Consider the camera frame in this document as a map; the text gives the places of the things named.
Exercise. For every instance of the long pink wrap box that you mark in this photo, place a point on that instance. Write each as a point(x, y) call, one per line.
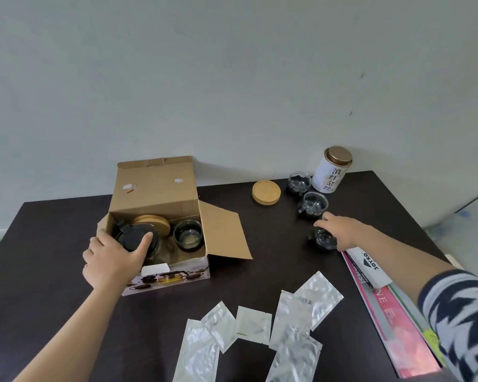
point(394, 326)

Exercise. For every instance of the grey striped sleeve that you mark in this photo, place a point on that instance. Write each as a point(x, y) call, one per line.
point(464, 318)

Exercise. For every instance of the glass teapot with black lid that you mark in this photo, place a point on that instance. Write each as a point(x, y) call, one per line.
point(129, 234)

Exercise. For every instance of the white paper card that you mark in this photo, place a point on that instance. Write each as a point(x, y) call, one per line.
point(372, 268)

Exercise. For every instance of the person's left hand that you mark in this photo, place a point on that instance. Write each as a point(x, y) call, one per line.
point(109, 264)

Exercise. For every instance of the pile of silver foil packets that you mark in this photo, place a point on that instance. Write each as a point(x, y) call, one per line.
point(290, 318)

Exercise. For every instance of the person's right hand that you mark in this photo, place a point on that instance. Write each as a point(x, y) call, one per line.
point(348, 232)

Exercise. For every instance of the open cardboard box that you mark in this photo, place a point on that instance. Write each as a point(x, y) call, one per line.
point(157, 192)

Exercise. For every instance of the small glass cup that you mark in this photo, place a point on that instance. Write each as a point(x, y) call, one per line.
point(299, 183)
point(313, 204)
point(325, 239)
point(188, 235)

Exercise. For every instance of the person's left forearm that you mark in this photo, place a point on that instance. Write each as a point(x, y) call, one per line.
point(77, 334)

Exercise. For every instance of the person's right forearm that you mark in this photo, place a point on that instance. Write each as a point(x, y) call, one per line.
point(398, 260)

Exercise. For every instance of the person's right fingers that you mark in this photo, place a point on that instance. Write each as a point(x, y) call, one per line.
point(328, 221)

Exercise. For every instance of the white tea tin bronze lid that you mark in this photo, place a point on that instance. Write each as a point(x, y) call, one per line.
point(330, 175)

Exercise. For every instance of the person's left thumb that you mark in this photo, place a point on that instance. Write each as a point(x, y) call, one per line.
point(145, 245)

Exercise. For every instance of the round bamboo lid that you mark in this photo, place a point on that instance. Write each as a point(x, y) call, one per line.
point(155, 222)
point(266, 192)

